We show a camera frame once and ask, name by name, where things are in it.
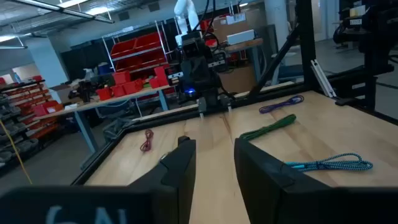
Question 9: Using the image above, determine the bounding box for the blue black braided USB-C cable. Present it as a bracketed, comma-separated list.
[285, 152, 374, 172]

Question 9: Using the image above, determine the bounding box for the brown cardboard box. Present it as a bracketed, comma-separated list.
[213, 12, 259, 43]

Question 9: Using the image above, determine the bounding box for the black bench device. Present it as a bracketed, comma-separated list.
[77, 80, 95, 103]

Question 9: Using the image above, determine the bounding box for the shelf with red grey bins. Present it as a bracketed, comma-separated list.
[0, 76, 65, 164]

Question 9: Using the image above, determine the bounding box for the small wooden table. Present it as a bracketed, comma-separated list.
[223, 38, 264, 82]

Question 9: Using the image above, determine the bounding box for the wooden workbench with blue legs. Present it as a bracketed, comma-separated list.
[32, 83, 175, 155]

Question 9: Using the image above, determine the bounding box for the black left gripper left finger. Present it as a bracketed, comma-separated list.
[129, 136, 197, 224]

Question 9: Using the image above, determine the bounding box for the silver aluminium extrusion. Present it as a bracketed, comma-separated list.
[310, 58, 337, 99]

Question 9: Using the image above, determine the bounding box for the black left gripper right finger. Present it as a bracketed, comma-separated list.
[233, 138, 327, 224]

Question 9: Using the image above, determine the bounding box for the red plastic bin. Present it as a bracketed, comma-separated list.
[123, 79, 144, 95]
[112, 70, 132, 85]
[96, 87, 113, 101]
[154, 65, 169, 87]

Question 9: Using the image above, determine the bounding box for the yellow cord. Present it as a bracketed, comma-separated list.
[0, 119, 33, 185]

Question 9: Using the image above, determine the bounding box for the white flat box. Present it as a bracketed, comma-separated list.
[226, 29, 256, 46]

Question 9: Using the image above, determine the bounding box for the wire rack with red bins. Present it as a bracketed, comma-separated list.
[101, 21, 175, 91]

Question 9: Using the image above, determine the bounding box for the green braided USB-C cable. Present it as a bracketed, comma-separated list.
[239, 114, 297, 141]

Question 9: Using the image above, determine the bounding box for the red USB-C cable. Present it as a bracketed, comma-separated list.
[139, 129, 155, 152]

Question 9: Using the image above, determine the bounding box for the black neighbouring rig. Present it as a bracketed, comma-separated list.
[332, 0, 398, 110]

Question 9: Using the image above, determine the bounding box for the black aluminium rig frame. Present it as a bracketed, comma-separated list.
[71, 0, 398, 186]

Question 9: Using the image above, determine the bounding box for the purple USB-C cable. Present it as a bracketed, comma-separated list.
[259, 95, 305, 114]

